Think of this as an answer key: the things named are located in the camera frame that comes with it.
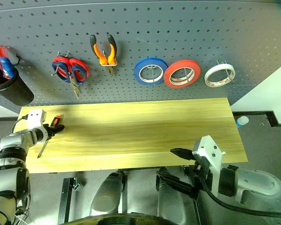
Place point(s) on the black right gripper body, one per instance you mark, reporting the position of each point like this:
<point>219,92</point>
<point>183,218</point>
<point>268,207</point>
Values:
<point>201,168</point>

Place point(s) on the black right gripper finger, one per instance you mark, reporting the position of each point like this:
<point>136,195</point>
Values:
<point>185,157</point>
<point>181,150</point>

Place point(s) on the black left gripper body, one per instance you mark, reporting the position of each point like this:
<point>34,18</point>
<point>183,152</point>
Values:
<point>47,132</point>

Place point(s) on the orange black screwdriver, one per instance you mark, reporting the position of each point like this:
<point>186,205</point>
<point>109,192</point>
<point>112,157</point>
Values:
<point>53,122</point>

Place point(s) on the orange black pliers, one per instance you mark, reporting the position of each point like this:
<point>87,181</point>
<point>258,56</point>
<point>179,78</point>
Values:
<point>100,55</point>

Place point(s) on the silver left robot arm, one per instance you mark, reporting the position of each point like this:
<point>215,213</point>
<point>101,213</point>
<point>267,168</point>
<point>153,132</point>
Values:
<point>11,143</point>

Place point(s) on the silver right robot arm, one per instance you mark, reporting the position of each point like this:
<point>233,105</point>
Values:
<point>255,185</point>

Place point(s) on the silver pegboard hook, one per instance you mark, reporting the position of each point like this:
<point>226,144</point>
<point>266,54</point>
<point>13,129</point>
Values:
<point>152,73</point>
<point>188,75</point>
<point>229,73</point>
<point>66,54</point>

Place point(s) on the red tape roll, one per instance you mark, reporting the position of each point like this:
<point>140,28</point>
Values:
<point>182,63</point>

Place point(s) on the white tape roll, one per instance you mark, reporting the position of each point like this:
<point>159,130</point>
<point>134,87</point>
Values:
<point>219,68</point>

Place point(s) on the blue tape roll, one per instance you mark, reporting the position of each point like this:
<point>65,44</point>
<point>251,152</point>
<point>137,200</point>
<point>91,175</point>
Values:
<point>150,59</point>

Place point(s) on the grey metal pegboard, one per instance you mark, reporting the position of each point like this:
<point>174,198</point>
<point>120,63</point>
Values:
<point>178,28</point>

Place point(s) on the black strut under table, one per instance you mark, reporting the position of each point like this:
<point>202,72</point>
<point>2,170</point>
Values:
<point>178,185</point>

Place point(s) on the dark silver rounded shape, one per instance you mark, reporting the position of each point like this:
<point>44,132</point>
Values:
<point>171,201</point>
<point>107,194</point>

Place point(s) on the white side panel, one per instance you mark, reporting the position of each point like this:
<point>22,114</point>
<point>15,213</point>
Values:
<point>267,93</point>
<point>2,109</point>

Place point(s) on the black cup holder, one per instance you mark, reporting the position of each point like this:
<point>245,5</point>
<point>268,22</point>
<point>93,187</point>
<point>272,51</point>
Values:
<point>16,91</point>

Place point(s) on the small clear plastic bottle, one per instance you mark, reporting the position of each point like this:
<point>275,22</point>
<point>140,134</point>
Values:
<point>243,120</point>

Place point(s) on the grey metal table leg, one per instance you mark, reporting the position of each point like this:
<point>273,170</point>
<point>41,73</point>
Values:
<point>64,199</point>

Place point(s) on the red blue tool in case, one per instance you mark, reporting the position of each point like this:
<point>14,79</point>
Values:
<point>2,59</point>

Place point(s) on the dark curved rim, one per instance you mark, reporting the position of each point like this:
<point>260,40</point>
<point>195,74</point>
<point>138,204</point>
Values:
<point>121,220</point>

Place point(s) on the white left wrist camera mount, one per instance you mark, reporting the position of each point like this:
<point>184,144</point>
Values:
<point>36,117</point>

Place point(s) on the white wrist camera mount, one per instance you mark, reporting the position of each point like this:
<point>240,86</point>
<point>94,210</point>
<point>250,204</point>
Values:
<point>36,117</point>
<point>208,150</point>

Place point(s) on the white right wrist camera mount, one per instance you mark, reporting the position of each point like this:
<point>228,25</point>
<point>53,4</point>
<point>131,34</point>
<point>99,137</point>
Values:
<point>208,150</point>

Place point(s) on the black metal frame rail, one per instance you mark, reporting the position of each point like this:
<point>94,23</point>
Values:
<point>2,119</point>
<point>272,119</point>

